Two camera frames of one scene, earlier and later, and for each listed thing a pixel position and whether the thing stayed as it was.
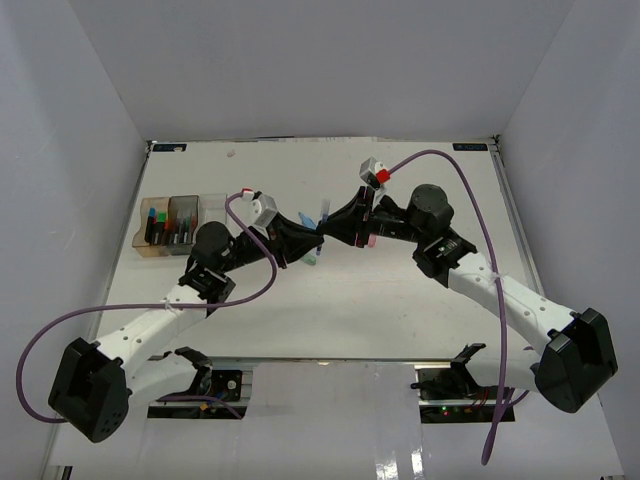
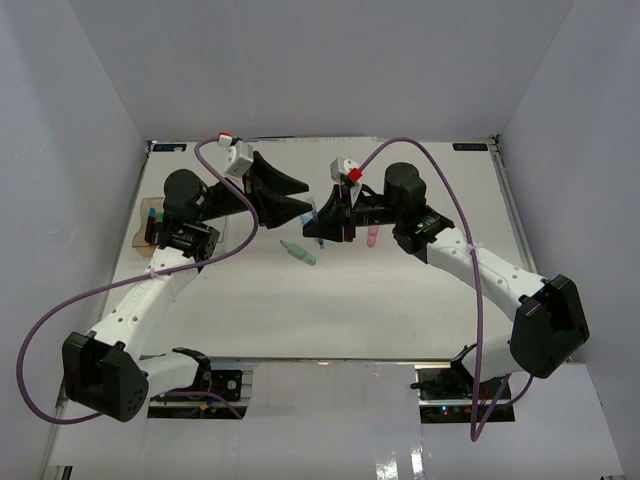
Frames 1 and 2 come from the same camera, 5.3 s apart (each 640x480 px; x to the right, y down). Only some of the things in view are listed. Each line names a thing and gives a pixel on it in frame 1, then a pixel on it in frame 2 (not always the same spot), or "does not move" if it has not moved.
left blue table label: [168, 147] does not move
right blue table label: [470, 147] does not move
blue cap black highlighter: [151, 222] does not move
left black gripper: [290, 241] → [274, 208]
